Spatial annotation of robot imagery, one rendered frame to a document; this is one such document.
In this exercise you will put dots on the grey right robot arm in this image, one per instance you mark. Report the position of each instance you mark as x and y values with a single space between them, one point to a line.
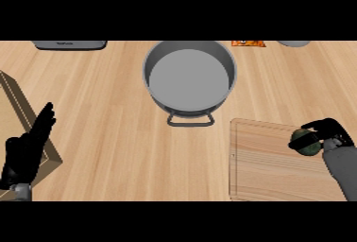
342 167

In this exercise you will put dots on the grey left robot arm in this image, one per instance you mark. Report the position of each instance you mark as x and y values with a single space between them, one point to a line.
20 192

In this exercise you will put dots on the open wooden drawer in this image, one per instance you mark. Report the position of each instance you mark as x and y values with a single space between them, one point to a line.
17 132

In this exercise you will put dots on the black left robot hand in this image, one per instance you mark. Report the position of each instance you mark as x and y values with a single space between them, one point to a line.
28 148

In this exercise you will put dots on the green squash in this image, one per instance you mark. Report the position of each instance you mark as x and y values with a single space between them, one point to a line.
307 145

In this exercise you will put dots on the wooden cutting board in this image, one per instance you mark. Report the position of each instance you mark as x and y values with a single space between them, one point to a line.
274 164

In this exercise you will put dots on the grey metal pot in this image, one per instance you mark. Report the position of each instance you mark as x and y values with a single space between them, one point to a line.
189 78

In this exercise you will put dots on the orange snack packet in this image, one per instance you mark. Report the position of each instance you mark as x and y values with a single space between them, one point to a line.
248 43

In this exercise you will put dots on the grey round object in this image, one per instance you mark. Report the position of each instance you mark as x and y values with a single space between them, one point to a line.
293 43

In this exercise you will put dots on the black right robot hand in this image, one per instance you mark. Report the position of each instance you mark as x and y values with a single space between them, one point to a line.
330 129

